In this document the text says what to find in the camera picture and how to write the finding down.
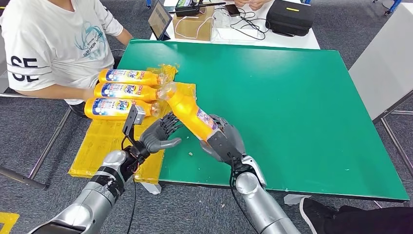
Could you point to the grey side table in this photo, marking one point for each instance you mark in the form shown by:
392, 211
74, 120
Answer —
4, 80
384, 64

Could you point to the white table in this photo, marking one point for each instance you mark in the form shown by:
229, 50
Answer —
290, 43

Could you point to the person's right forearm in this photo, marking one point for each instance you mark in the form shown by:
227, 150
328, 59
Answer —
58, 93

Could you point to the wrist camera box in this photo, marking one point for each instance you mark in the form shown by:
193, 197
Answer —
130, 121
224, 145

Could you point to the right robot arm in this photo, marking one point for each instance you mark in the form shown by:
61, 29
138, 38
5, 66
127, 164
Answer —
258, 206

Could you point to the clear plastic box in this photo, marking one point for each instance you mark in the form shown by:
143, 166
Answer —
222, 24

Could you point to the yellow film patch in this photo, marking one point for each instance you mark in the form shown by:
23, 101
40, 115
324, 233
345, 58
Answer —
188, 88

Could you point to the dark tablet with stand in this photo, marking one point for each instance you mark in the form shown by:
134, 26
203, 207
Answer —
159, 19

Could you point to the black radio device with antenna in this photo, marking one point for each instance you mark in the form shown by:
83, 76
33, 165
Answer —
187, 11

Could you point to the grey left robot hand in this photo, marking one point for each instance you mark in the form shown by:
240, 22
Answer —
153, 140

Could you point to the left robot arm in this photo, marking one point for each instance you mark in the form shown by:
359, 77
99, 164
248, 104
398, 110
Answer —
96, 197

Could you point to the black smartphone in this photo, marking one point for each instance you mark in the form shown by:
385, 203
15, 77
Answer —
232, 10

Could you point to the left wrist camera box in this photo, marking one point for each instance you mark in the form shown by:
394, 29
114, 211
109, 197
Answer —
130, 121

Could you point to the yellow taped board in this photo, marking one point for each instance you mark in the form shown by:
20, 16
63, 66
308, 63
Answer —
96, 148

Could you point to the brown cardboard box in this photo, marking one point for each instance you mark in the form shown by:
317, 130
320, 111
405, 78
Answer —
193, 30

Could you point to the person's left forearm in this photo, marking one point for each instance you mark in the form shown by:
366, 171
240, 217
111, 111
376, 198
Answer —
124, 37

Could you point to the black carrying case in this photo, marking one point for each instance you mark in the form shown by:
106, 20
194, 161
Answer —
290, 19

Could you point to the blue wheeled frame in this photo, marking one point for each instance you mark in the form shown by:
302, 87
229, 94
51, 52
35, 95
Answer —
392, 8

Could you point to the person's left hand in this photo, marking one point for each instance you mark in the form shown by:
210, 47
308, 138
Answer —
256, 4

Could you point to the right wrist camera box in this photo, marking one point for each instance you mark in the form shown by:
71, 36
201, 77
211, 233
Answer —
224, 145

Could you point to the orange detergent bottle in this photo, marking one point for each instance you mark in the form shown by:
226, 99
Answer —
151, 78
148, 93
187, 113
113, 108

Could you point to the person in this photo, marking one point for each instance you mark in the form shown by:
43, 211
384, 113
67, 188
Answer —
355, 223
48, 35
256, 4

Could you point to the person's right hand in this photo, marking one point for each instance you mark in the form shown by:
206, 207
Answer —
241, 2

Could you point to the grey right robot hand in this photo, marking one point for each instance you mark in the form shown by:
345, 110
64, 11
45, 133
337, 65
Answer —
237, 140

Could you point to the white table foot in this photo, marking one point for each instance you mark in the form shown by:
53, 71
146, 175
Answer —
294, 199
153, 189

